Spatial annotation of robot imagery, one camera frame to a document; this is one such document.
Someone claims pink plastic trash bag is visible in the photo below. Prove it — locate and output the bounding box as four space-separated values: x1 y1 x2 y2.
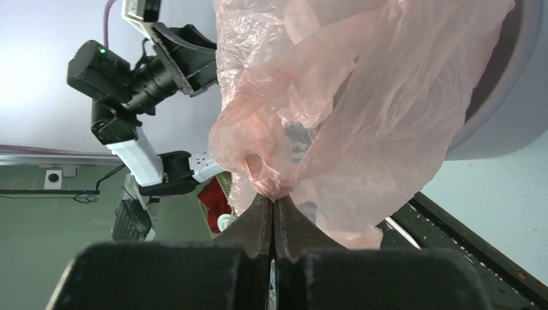
209 1 515 249

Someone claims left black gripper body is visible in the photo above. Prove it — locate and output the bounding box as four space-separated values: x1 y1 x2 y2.
67 38 195 115

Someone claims black keyboard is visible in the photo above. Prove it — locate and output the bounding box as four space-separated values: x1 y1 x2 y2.
111 199 153 242

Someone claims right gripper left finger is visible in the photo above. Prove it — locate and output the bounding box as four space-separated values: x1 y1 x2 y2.
47 195 273 309

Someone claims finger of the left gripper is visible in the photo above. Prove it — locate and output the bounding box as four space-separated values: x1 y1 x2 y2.
152 22 218 96

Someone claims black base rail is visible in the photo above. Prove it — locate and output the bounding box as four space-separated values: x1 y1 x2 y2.
378 192 547 309

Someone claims red object behind bag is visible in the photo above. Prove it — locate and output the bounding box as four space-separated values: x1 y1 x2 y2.
198 177 232 234

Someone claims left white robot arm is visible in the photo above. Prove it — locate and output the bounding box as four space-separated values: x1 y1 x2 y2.
67 22 222 196

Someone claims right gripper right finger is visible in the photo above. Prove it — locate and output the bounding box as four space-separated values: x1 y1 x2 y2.
273 196 492 309

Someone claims grey round trash bin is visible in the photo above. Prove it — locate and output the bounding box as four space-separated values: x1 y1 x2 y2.
445 1 547 161

